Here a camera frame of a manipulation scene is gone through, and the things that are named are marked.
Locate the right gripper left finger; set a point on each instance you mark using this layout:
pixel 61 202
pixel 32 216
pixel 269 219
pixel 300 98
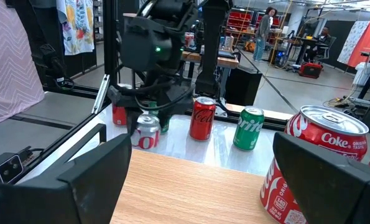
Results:
pixel 63 202

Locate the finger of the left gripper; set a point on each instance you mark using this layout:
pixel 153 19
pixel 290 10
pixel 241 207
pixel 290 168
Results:
pixel 165 119
pixel 133 121

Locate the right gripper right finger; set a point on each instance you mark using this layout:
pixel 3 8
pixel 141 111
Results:
pixel 334 199

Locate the silver Diet Coke can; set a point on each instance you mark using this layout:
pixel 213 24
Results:
pixel 147 137

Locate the red can black script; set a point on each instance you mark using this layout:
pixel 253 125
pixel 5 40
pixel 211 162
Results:
pixel 119 116
pixel 202 124

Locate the green Sprite can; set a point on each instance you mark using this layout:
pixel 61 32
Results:
pixel 165 126
pixel 248 133

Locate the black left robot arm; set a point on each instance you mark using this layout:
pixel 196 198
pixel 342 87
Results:
pixel 147 46

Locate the white glossy table board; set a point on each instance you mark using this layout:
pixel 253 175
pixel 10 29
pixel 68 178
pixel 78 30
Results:
pixel 203 149

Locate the wooden work table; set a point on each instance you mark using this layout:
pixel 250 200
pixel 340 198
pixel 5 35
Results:
pixel 228 62

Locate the black cabinet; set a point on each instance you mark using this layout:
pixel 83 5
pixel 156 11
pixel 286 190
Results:
pixel 243 87

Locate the white floral cloth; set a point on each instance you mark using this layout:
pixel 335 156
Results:
pixel 76 28

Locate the red storage rack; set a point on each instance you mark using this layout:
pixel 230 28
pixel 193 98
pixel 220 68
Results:
pixel 239 20

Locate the person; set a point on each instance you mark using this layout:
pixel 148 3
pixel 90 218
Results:
pixel 323 40
pixel 264 34

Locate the white bin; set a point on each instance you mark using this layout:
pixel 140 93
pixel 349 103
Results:
pixel 363 74

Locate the red generator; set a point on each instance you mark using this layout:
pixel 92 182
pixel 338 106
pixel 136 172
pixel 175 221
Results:
pixel 310 71

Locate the pink chevron cloth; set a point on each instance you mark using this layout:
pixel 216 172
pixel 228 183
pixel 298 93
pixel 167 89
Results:
pixel 10 62

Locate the red cloth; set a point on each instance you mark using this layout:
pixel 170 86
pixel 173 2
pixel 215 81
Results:
pixel 369 43

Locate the white patterned cloth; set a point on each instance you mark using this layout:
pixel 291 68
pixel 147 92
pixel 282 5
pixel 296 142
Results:
pixel 352 40

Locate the silver aluminium bracket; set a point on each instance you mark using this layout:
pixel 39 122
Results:
pixel 100 93

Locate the black aluminium table frame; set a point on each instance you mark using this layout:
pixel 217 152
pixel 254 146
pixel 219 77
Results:
pixel 110 46

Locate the small black camera box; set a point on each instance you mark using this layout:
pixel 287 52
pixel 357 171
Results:
pixel 6 169

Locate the wooden shelf black metal frame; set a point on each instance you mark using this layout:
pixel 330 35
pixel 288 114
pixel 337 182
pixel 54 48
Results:
pixel 187 193

